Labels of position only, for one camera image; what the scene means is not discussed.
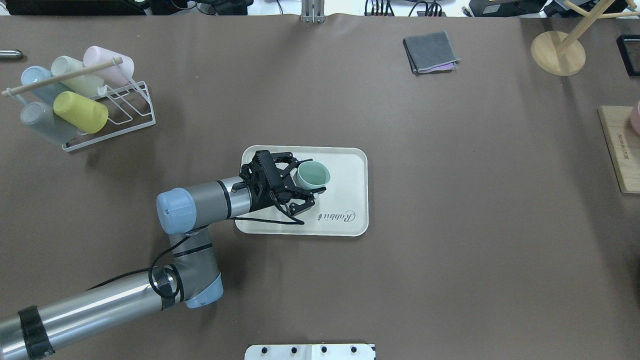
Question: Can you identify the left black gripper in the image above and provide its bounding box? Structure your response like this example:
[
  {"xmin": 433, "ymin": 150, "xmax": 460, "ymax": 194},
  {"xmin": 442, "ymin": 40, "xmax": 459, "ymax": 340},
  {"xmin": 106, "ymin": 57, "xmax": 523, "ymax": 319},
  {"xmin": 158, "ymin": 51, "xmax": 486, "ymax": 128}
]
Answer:
[{"xmin": 239, "ymin": 150, "xmax": 327, "ymax": 218}]

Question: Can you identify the mint green plastic cup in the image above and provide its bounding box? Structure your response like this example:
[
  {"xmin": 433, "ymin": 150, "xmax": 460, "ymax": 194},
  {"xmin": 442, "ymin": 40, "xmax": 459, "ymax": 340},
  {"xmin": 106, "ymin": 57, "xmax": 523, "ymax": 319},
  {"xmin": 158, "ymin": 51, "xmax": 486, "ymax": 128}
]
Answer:
[{"xmin": 294, "ymin": 159, "xmax": 331, "ymax": 191}]

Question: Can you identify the cream rabbit serving tray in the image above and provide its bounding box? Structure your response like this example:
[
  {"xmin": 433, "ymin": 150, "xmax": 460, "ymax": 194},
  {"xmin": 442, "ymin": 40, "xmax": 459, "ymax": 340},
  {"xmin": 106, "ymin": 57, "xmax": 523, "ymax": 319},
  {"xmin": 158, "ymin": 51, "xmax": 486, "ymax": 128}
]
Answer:
[{"xmin": 235, "ymin": 145, "xmax": 369, "ymax": 237}]

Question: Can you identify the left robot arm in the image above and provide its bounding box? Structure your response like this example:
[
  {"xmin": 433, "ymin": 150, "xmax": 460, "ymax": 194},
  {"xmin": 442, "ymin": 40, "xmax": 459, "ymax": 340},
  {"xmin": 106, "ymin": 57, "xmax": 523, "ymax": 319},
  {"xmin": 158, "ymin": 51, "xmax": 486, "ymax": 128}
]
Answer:
[{"xmin": 1, "ymin": 150, "xmax": 329, "ymax": 360}]

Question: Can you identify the pink plastic cup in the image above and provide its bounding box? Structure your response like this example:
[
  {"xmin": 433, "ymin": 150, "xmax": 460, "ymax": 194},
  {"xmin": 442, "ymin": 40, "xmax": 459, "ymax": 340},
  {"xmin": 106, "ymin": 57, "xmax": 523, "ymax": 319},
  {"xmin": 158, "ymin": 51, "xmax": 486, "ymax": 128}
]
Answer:
[{"xmin": 82, "ymin": 45, "xmax": 135, "ymax": 88}]

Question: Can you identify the yellow plastic cup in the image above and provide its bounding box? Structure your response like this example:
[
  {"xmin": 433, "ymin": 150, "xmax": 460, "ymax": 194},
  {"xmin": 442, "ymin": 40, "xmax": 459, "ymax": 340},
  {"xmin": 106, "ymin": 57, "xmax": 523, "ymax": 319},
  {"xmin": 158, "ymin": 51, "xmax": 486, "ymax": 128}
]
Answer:
[{"xmin": 53, "ymin": 91, "xmax": 109, "ymax": 134}]

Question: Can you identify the cream plastic cup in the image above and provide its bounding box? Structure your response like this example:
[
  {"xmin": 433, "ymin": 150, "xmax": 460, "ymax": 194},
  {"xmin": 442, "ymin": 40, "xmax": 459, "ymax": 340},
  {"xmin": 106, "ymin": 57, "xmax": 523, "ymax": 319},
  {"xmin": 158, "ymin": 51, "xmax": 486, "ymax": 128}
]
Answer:
[{"xmin": 50, "ymin": 55, "xmax": 106, "ymax": 98}]

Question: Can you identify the light blue plastic cup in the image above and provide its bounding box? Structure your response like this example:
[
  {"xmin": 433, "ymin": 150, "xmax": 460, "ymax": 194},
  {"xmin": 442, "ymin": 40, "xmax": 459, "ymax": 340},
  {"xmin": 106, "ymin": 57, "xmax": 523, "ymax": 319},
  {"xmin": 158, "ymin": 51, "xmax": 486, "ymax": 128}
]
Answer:
[{"xmin": 20, "ymin": 65, "xmax": 72, "ymax": 107}]

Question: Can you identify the grey plastic cup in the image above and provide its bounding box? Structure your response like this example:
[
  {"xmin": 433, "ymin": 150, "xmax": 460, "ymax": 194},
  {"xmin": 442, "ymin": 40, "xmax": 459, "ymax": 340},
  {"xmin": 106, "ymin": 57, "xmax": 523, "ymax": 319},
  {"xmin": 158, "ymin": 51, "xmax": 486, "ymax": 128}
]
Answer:
[{"xmin": 20, "ymin": 101, "xmax": 78, "ymax": 145}]

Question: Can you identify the black glass holder tray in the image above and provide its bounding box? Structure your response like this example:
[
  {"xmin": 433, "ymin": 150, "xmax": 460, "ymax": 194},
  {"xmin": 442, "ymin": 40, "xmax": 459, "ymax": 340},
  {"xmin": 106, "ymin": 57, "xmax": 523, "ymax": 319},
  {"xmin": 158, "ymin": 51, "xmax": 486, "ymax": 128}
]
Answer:
[{"xmin": 616, "ymin": 34, "xmax": 640, "ymax": 76}]

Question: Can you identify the folded grey cloth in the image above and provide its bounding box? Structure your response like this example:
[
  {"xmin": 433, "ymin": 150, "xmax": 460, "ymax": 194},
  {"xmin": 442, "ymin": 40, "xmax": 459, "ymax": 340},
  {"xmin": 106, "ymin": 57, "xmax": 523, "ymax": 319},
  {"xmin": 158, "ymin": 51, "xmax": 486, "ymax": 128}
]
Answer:
[{"xmin": 402, "ymin": 30, "xmax": 461, "ymax": 75}]

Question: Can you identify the wooden mug tree stand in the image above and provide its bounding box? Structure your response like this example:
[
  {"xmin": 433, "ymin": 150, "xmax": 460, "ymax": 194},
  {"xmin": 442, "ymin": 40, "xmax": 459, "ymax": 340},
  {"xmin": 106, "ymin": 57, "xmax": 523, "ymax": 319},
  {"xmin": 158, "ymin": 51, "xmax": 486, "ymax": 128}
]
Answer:
[{"xmin": 530, "ymin": 0, "xmax": 640, "ymax": 76}]

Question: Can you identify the metal cylinder brush tool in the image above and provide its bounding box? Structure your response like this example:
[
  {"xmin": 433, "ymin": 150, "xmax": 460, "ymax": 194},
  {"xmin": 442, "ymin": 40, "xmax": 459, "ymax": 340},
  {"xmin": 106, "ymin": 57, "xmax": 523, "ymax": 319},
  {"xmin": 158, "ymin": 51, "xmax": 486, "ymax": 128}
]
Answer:
[{"xmin": 0, "ymin": 49, "xmax": 25, "ymax": 60}]

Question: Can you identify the wooden cutting board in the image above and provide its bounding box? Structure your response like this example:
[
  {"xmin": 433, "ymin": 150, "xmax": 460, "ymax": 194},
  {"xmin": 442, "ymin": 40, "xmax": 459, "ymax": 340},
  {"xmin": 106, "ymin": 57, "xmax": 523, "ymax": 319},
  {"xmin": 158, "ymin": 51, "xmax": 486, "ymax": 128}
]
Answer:
[{"xmin": 598, "ymin": 105, "xmax": 640, "ymax": 194}]

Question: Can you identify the pink bowl with ice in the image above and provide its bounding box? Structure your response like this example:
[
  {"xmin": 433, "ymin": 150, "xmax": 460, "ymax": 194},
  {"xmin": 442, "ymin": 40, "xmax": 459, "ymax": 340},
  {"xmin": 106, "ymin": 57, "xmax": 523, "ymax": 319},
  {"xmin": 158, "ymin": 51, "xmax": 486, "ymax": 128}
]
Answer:
[{"xmin": 630, "ymin": 101, "xmax": 640, "ymax": 136}]

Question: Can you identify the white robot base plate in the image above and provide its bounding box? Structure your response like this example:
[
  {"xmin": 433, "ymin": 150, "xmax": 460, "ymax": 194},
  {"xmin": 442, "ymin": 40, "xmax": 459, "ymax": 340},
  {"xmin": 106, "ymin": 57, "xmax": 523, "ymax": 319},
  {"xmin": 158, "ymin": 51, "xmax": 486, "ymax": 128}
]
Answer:
[{"xmin": 244, "ymin": 343, "xmax": 377, "ymax": 360}]

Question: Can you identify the aluminium frame post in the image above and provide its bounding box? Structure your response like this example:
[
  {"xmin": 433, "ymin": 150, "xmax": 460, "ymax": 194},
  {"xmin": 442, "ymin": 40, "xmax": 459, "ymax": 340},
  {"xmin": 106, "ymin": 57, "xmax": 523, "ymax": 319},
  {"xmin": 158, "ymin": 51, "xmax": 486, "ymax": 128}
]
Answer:
[{"xmin": 300, "ymin": 0, "xmax": 326, "ymax": 24}]

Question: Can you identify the white wire cup rack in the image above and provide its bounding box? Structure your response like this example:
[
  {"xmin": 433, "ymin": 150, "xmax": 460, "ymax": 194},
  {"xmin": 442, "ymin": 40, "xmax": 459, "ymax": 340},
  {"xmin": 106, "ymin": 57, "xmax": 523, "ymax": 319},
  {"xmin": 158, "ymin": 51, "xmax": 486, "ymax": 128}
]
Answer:
[{"xmin": 1, "ymin": 55, "xmax": 156, "ymax": 152}]

